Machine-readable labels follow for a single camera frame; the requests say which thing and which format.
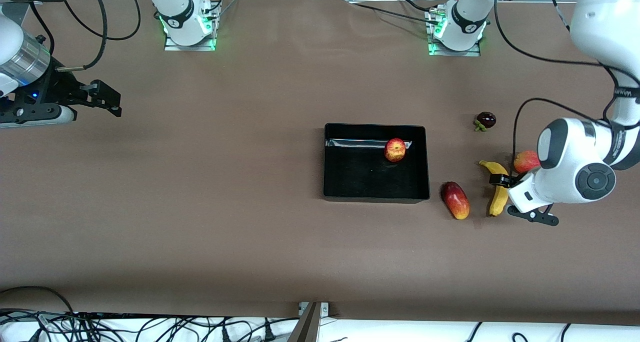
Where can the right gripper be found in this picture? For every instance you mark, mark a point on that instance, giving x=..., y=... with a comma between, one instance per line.
x=61, y=90

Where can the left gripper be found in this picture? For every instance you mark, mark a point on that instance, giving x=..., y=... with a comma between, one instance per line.
x=501, y=180

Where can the yellow banana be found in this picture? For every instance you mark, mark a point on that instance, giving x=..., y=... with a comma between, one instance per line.
x=499, y=202

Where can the red yellow apple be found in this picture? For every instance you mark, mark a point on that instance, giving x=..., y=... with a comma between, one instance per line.
x=395, y=150

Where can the black plastic box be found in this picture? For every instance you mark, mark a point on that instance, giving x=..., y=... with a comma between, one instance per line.
x=360, y=177

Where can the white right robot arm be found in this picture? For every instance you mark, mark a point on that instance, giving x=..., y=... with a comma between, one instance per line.
x=175, y=6

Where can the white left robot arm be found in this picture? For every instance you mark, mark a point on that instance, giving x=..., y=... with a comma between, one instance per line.
x=575, y=166

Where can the red orange round fruit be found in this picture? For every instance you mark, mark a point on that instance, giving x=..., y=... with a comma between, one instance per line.
x=525, y=161

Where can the red yellow mango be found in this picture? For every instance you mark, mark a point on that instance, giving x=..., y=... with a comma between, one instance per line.
x=455, y=201

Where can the dark purple mangosteen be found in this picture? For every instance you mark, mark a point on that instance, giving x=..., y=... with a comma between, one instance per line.
x=486, y=119

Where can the grey metal pole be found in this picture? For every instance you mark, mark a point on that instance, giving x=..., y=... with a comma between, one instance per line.
x=306, y=327

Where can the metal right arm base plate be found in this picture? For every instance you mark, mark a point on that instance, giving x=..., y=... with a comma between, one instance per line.
x=200, y=47

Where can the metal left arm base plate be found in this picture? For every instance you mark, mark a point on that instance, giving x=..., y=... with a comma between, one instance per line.
x=455, y=53

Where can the small metal table bracket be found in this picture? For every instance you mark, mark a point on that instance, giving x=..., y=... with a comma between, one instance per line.
x=324, y=308

